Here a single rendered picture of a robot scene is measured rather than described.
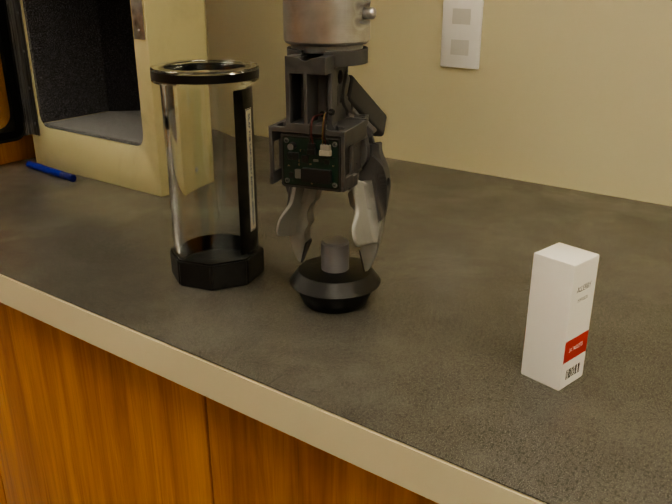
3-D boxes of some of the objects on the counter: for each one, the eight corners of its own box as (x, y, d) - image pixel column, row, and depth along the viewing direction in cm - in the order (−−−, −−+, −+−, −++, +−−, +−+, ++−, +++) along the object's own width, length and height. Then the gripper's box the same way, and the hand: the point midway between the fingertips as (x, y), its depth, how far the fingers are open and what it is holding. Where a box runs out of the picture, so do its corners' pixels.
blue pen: (32, 166, 124) (31, 160, 123) (77, 181, 115) (76, 174, 115) (26, 167, 123) (25, 161, 122) (70, 182, 114) (69, 175, 114)
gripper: (235, 50, 61) (246, 281, 68) (379, 56, 57) (373, 301, 64) (278, 41, 68) (284, 250, 76) (408, 46, 64) (400, 266, 72)
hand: (336, 251), depth 72 cm, fingers open, 6 cm apart
